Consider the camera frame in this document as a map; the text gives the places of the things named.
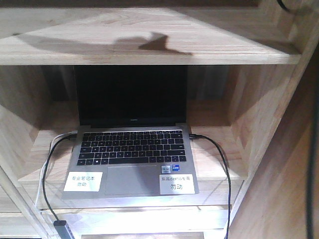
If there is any grey laptop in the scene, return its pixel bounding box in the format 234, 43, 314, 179
62, 65, 199, 200

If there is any wooden shelf unit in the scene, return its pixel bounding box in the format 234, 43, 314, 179
0, 0, 319, 239

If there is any grey usb hub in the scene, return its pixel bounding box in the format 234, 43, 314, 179
53, 220, 75, 239

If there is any black laptop cable right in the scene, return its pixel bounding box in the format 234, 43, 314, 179
188, 133, 232, 239

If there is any black laptop cable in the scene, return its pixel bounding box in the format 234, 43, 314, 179
41, 133, 77, 222
188, 133, 232, 239

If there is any black laptop cable left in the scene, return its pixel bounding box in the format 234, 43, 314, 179
41, 133, 77, 222

